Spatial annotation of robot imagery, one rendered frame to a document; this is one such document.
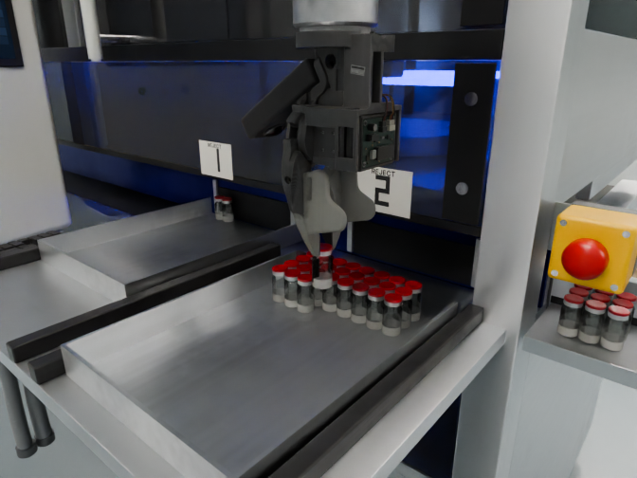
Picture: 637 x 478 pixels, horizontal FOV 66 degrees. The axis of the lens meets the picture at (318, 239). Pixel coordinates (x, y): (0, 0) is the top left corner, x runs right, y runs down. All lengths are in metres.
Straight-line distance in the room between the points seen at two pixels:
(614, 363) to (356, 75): 0.40
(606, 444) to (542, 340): 1.37
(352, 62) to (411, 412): 0.31
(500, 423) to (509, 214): 0.27
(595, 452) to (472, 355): 1.39
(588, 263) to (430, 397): 0.20
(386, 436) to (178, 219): 0.67
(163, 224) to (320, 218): 0.56
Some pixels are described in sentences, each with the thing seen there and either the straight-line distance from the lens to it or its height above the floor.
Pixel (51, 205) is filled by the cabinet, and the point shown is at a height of 0.87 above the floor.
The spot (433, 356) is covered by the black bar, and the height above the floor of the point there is 0.90.
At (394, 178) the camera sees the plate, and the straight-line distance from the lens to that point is 0.63.
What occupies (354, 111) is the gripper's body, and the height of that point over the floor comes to 1.14.
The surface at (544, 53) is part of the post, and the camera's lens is 0.55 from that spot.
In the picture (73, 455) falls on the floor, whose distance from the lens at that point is 1.87.
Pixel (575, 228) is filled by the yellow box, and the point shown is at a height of 1.02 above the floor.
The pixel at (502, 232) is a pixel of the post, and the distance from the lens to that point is 0.59.
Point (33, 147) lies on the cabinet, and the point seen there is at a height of 1.00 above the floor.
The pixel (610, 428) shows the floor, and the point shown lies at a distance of 2.06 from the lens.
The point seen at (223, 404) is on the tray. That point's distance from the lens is 0.48.
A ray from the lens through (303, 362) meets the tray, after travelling 0.53.
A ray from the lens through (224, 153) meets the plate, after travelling 0.85.
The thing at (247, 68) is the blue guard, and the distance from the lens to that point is 0.79.
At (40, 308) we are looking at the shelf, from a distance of 0.73.
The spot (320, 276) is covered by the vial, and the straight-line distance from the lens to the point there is 0.51.
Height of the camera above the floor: 1.18
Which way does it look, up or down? 20 degrees down
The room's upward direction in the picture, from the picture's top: straight up
